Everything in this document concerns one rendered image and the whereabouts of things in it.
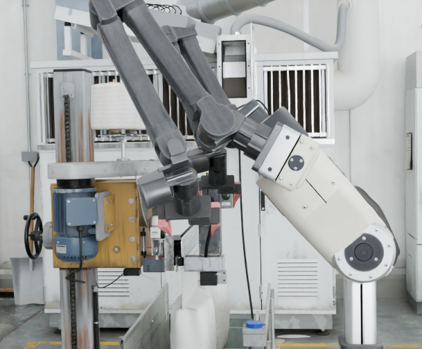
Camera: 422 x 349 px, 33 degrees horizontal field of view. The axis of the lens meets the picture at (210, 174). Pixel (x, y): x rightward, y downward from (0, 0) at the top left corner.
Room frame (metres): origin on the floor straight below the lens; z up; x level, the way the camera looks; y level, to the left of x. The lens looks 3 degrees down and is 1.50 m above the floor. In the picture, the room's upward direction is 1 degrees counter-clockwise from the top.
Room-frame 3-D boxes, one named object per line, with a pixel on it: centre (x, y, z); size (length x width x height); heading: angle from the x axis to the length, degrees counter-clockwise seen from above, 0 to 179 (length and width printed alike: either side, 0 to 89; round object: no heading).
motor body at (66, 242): (2.47, 0.47, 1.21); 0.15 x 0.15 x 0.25
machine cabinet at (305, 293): (5.85, 0.14, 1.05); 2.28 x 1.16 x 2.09; 84
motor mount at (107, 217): (2.53, 0.38, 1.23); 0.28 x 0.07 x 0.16; 174
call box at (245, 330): (2.44, -0.14, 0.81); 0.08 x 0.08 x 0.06; 84
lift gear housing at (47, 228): (2.70, 0.61, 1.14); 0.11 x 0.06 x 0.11; 174
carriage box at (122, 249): (2.71, 0.42, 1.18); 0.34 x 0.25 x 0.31; 84
